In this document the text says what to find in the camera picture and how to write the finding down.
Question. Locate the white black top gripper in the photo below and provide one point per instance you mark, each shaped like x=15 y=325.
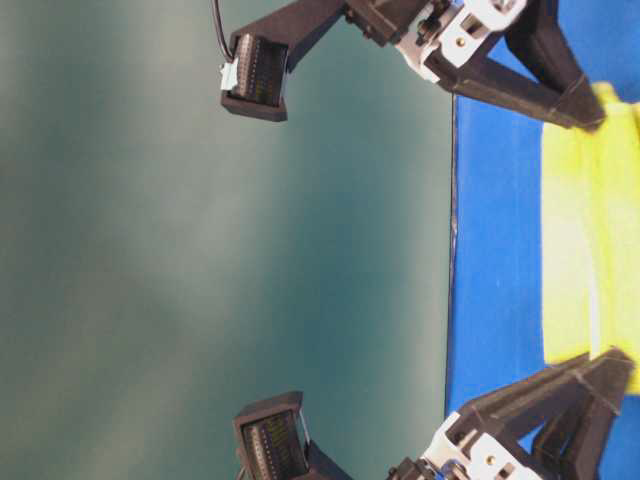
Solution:
x=448 y=33

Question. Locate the white black bottom gripper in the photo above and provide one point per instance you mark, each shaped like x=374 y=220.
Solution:
x=577 y=400

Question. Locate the yellow-green towel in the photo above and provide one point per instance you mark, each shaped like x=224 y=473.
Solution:
x=590 y=234

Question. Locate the blue table mat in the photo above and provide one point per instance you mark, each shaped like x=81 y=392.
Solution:
x=495 y=325

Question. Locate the black top wrist camera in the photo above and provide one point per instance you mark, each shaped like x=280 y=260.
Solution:
x=267 y=50

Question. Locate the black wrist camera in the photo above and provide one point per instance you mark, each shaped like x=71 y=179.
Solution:
x=274 y=442
x=267 y=50

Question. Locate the black bottom wrist camera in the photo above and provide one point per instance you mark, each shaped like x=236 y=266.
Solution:
x=274 y=442

